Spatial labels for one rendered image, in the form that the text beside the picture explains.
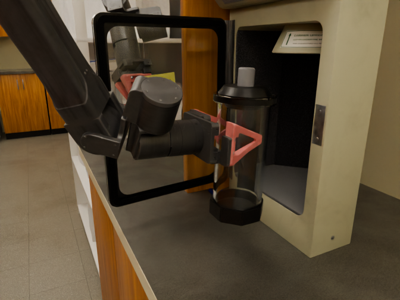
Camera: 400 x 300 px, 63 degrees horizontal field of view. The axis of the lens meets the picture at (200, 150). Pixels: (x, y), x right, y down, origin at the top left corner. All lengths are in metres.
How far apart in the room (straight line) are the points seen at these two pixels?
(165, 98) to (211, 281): 0.34
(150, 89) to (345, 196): 0.43
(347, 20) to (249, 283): 0.46
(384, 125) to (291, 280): 0.58
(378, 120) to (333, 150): 0.45
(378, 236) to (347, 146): 0.25
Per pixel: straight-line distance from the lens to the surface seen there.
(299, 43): 0.67
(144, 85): 0.45
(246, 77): 0.56
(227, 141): 0.50
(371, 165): 1.10
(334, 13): 0.59
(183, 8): 0.85
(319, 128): 0.60
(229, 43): 0.83
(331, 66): 0.58
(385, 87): 1.05
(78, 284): 2.19
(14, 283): 2.35
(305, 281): 0.64
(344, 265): 0.71
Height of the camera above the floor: 1.33
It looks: 18 degrees down
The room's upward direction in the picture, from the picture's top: straight up
